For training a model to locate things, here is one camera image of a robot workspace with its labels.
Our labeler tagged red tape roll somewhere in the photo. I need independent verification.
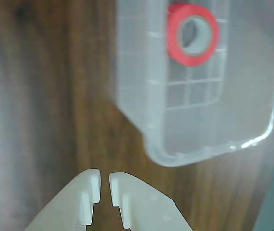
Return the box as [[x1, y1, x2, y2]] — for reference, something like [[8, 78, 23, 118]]
[[167, 2, 221, 68]]

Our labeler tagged clear plastic storage box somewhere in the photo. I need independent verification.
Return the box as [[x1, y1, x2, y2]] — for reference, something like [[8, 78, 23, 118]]
[[114, 0, 274, 167]]

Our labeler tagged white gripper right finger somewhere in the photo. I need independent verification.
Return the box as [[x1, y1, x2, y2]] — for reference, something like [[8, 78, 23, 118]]
[[108, 171, 193, 231]]

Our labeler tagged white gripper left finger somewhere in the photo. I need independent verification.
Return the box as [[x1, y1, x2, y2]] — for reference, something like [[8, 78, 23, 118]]
[[24, 168, 102, 231]]

